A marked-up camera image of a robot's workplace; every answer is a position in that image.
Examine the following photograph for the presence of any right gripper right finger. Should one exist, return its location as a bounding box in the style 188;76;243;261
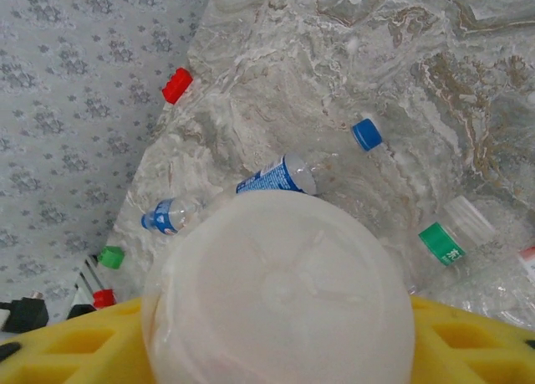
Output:
407;295;535;384

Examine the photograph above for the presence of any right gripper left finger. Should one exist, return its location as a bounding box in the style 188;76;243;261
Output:
0;296;162;384

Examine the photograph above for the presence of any small blue label bottle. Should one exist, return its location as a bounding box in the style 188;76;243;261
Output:
140;196;206;237

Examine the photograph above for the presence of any clear bottle with white cap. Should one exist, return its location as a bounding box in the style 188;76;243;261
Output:
140;190;416;384

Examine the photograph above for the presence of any clear bottle with blue cap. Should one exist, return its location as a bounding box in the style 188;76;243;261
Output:
350;118;427;234

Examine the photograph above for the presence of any large blue label bottle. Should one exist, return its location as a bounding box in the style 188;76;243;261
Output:
235;151;318;197

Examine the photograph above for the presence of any green bottle cap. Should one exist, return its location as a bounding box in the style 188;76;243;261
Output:
97;245;126;270

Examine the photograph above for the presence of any clear bottle with green label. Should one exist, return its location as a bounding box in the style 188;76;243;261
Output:
392;195;498;295

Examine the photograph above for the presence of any clear bottle large red cap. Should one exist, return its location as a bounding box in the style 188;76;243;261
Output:
137;67;197;184

